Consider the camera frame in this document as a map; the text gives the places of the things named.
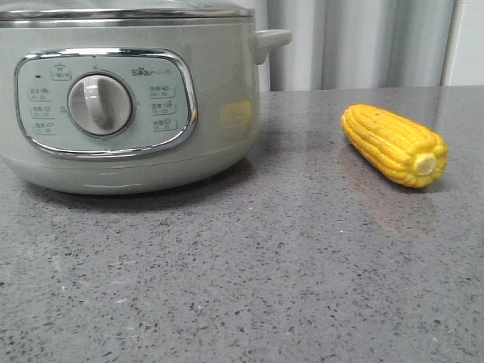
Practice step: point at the green electric cooking pot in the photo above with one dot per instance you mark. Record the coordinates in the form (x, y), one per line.
(99, 104)

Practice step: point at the grey pleated curtain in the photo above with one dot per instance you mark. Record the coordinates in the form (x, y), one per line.
(372, 44)

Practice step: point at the yellow corn cob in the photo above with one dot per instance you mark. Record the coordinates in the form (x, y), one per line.
(404, 151)

